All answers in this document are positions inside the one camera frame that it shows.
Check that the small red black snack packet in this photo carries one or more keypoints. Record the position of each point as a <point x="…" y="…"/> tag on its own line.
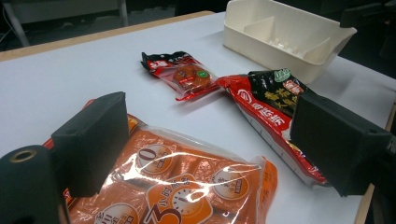
<point x="186" y="77"/>

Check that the cream plastic bin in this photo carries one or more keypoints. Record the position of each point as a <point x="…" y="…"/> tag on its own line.
<point x="264" y="53"/>

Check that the long red black snack packet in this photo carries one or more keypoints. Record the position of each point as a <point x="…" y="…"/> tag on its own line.
<point x="264" y="105"/>

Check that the large orange snack packet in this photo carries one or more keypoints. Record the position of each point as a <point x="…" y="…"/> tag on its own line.
<point x="186" y="174"/>

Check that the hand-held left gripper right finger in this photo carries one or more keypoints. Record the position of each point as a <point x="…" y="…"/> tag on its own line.
<point x="336" y="140"/>

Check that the grey metal stand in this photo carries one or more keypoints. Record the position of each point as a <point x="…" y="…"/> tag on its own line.
<point x="62" y="12"/>

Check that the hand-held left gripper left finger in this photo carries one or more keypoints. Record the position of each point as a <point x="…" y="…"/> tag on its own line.
<point x="90" y="143"/>

